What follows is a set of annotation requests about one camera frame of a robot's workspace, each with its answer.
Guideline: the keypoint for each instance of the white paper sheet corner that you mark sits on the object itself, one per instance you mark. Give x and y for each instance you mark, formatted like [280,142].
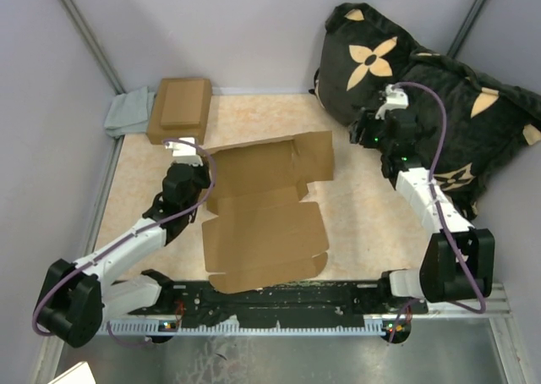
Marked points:
[78,374]

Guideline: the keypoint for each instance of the white slotted cable duct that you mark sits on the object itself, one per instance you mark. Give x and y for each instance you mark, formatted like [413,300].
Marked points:
[152,327]

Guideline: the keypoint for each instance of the right aluminium corner post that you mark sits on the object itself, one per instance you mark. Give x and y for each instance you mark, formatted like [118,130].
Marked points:
[465,27]

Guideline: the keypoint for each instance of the large folded cardboard box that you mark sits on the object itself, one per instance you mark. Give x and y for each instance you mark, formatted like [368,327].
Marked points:
[156,134]

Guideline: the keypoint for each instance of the aluminium corner post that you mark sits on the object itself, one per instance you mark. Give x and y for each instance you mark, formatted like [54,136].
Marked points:
[465,27]
[92,44]

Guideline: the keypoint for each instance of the small folded cardboard box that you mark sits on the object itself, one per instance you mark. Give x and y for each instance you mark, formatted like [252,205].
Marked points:
[182,105]

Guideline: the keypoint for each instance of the brown cardboard box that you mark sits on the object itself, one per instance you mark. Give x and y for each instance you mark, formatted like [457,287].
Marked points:
[264,232]

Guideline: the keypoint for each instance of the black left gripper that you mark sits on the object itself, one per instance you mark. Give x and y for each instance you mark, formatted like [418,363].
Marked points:
[204,171]

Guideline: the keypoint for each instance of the grey folded cloth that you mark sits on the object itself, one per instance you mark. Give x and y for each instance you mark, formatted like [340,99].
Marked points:
[130,113]

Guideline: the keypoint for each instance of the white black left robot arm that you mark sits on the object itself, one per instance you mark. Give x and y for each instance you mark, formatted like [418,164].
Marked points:
[78,298]

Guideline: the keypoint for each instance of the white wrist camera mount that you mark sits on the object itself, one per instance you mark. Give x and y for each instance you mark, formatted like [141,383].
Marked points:
[394,97]
[183,151]

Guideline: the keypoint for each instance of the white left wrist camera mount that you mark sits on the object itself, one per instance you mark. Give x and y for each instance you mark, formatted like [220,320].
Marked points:
[183,151]

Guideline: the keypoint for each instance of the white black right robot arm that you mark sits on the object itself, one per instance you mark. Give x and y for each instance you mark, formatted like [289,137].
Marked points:
[458,263]

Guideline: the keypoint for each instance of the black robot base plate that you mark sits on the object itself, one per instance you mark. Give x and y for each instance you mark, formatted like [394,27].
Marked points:
[311,303]

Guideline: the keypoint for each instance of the black floral plush pillow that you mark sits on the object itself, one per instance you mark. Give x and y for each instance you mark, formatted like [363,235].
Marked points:
[488,122]

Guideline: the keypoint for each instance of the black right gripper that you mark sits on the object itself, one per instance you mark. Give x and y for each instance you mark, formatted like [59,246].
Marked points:
[366,121]

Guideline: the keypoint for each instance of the left aluminium corner post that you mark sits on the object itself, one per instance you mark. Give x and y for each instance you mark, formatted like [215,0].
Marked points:
[92,44]

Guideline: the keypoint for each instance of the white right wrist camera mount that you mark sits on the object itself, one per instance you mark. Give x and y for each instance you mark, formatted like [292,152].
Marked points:
[394,97]

